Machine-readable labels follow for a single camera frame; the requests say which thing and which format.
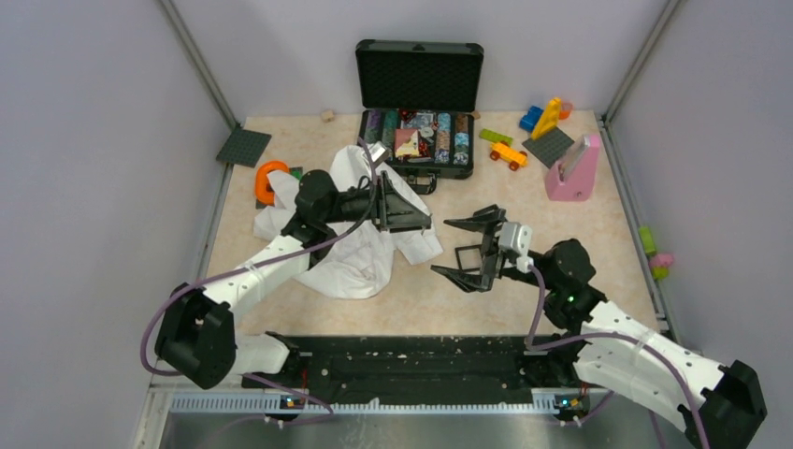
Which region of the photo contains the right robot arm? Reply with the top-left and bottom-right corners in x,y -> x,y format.
432,205 -> 767,448

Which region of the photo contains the yellow toy car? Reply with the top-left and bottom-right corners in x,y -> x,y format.
489,141 -> 528,171

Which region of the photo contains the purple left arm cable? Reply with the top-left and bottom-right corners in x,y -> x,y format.
138,137 -> 381,427

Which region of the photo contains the green pink toy outside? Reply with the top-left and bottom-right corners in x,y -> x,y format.
638,225 -> 675,281

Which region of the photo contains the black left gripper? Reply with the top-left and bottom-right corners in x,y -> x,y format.
323,170 -> 430,232

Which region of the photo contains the black square frame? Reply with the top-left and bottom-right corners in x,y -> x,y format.
454,244 -> 483,272

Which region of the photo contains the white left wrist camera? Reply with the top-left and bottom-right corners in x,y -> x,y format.
366,141 -> 391,167

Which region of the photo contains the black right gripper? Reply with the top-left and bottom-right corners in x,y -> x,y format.
432,209 -> 558,291

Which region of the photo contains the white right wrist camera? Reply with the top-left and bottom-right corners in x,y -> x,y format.
497,221 -> 534,273

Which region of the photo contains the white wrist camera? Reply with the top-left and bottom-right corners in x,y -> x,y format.
366,141 -> 391,167
497,221 -> 534,273

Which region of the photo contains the dark grey baseplate left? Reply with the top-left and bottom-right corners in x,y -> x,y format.
215,126 -> 272,168

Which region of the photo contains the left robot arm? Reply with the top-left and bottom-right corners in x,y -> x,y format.
149,169 -> 432,389

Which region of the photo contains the blue toy brick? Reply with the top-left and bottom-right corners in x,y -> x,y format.
518,106 -> 544,134

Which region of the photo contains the dark grey baseplate right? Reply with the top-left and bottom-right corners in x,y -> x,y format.
522,127 -> 574,168

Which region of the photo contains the orange small toy piece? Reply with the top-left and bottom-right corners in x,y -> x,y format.
558,101 -> 574,121

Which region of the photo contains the lime green flat brick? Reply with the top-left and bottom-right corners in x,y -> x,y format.
479,128 -> 513,146

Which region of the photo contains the white shirt garment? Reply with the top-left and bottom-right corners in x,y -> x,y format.
253,145 -> 443,299

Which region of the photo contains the orange curved toy block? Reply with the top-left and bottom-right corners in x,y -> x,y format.
253,161 -> 291,207

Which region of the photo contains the yellow triangular toy block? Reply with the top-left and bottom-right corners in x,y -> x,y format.
530,97 -> 562,140

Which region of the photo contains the pink phone stand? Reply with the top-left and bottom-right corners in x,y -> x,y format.
544,134 -> 602,202

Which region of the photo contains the black poker chip case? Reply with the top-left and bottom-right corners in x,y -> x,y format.
354,39 -> 484,195

